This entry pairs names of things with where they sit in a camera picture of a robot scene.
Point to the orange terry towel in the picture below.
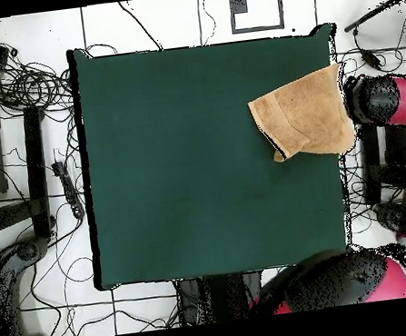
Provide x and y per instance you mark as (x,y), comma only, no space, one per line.
(306,118)

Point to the black power adapter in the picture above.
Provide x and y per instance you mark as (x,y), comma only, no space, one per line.
(371,59)

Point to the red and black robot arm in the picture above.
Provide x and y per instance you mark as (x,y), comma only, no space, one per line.
(389,101)

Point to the dark stand base with knob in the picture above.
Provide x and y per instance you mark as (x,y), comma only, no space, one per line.
(20,260)
(392,216)

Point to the black power strip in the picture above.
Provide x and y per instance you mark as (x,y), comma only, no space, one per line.
(69,191)

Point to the dark green table cloth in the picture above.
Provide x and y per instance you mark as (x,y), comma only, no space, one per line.
(151,163)

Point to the black stand bar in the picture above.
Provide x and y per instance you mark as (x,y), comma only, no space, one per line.
(371,165)
(36,170)

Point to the black rod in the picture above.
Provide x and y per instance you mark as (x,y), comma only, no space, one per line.
(371,16)

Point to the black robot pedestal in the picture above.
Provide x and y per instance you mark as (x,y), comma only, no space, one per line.
(219,297)

